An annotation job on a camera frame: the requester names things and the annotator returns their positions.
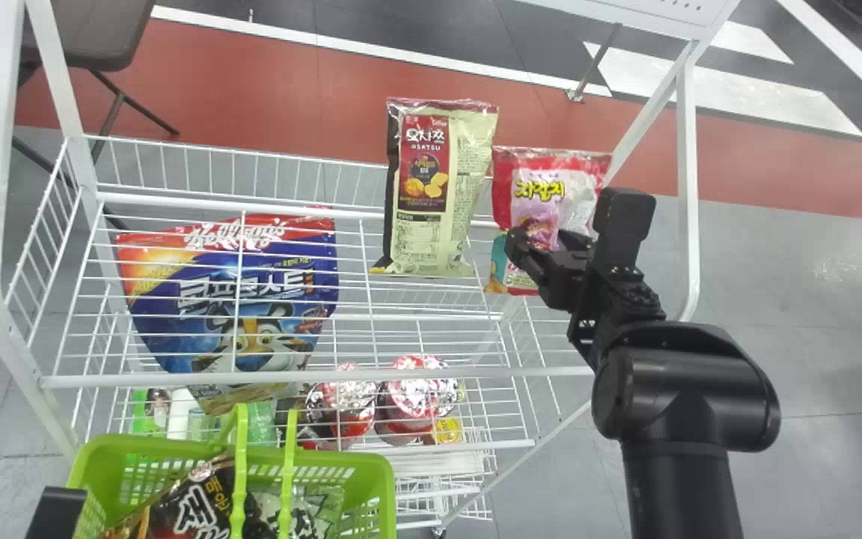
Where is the white bottle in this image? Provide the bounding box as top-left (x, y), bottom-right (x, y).
top-left (167, 387), bottom-right (201, 442)

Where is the dark side table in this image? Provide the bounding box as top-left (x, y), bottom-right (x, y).
top-left (0, 0), bottom-right (182, 174)

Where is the green basket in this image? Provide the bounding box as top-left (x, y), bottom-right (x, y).
top-left (65, 404), bottom-right (397, 539)

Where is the red noodle cup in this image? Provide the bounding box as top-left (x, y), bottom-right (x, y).
top-left (301, 362), bottom-right (380, 451)
top-left (374, 353), bottom-right (463, 447)

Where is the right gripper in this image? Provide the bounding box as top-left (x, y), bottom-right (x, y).
top-left (504, 228), bottom-right (605, 312)

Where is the blue cereal bag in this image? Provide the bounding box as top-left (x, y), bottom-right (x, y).
top-left (115, 213), bottom-right (340, 417)

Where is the green bottle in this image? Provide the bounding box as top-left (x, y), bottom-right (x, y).
top-left (130, 388), bottom-right (171, 438)
top-left (242, 401), bottom-right (279, 448)

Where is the yellow can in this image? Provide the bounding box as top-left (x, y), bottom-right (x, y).
top-left (431, 415), bottom-right (466, 447)

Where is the red snack packet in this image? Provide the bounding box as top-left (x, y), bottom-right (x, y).
top-left (491, 146), bottom-right (612, 296)

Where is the white wire rack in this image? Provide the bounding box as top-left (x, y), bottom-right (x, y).
top-left (0, 0), bottom-right (740, 537)

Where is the beige snack packet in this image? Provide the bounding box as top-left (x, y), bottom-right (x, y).
top-left (369, 97), bottom-right (500, 278)

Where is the teal snack packet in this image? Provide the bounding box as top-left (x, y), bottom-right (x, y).
top-left (484, 231), bottom-right (513, 294)

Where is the clear green snack packet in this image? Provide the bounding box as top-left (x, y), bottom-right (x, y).
top-left (280, 485), bottom-right (351, 539)

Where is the black snack packet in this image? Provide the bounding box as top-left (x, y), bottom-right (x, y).
top-left (100, 455), bottom-right (284, 539)

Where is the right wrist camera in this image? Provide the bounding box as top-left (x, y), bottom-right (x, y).
top-left (591, 187), bottom-right (658, 275)

